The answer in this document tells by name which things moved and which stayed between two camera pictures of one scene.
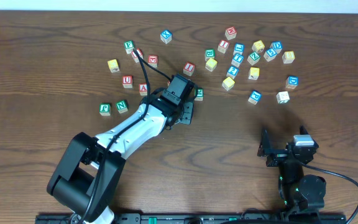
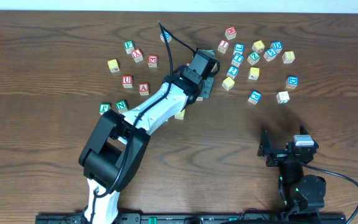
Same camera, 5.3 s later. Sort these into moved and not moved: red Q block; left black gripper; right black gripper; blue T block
Moved: left black gripper
Not moved: blue T block; red Q block; right black gripper
